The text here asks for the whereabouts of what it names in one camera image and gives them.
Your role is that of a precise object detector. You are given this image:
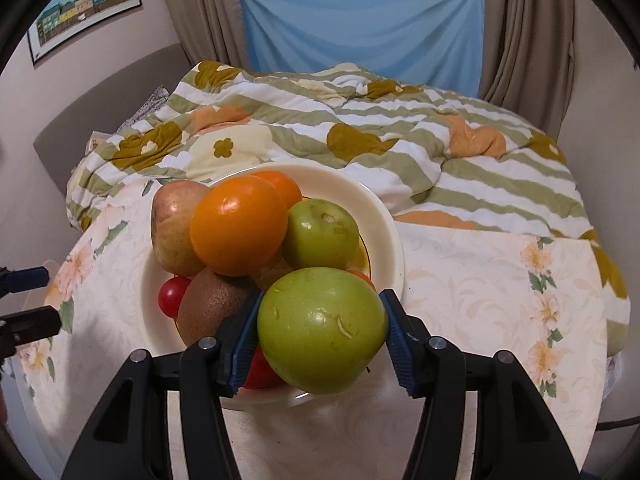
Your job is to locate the red cherry tomato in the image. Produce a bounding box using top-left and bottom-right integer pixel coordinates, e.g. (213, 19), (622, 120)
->
(243, 346), (285, 390)
(157, 275), (191, 320)

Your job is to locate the wrinkled red yellow apple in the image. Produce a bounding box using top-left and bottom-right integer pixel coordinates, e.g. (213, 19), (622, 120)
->
(151, 180), (209, 278)

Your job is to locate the brown kiwi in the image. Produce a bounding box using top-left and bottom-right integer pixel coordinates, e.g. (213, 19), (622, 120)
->
(176, 269), (257, 347)

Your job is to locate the small orange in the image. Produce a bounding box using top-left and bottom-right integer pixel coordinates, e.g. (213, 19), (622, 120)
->
(253, 170), (303, 209)
(347, 268), (376, 290)

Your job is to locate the green apple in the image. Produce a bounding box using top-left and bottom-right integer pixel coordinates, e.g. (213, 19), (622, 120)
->
(282, 198), (360, 270)
(257, 266), (388, 394)

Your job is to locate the large orange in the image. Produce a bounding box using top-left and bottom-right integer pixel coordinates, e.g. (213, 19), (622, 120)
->
(190, 174), (288, 276)

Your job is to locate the floral white tablecloth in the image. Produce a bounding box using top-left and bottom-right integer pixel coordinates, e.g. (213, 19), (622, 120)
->
(6, 181), (606, 479)

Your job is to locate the grey headboard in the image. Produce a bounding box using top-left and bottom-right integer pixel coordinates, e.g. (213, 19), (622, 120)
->
(34, 44), (190, 194)

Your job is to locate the grey patterned pillow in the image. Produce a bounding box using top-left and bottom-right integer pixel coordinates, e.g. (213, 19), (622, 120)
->
(116, 86), (169, 132)

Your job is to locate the green apple in bowl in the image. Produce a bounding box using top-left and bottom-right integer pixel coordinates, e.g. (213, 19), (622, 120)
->
(282, 198), (360, 270)

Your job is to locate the small orange in bowl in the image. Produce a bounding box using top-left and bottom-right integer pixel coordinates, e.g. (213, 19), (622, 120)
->
(253, 170), (303, 209)

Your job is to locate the green striped floral quilt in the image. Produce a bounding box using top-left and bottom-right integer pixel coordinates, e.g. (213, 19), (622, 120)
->
(66, 61), (630, 354)

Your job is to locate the left beige curtain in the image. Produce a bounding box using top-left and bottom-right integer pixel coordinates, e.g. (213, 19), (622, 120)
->
(165, 0), (250, 70)

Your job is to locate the beige curtain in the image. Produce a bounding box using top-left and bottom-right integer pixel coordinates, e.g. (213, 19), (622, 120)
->
(165, 0), (250, 70)
(478, 0), (575, 140)

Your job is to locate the right beige curtain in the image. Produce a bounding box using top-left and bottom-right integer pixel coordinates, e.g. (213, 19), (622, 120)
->
(478, 0), (575, 140)

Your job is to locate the blue cloth curtain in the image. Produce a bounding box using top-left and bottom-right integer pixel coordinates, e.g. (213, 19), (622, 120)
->
(240, 0), (484, 96)

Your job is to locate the framed picture on wall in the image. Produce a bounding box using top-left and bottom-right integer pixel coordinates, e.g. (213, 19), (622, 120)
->
(27, 0), (141, 65)

